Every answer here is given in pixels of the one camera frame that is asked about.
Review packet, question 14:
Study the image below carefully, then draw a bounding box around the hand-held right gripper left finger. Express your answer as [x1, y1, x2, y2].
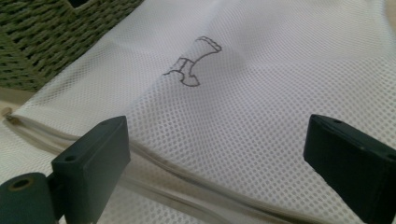
[50, 115, 131, 224]

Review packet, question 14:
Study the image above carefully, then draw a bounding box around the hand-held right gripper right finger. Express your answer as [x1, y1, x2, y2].
[303, 114, 396, 224]

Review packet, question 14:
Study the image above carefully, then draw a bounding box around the white mesh laundry bag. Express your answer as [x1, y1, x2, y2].
[0, 0, 396, 224]

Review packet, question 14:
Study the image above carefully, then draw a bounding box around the green woven basket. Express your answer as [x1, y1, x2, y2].
[0, 0, 146, 92]

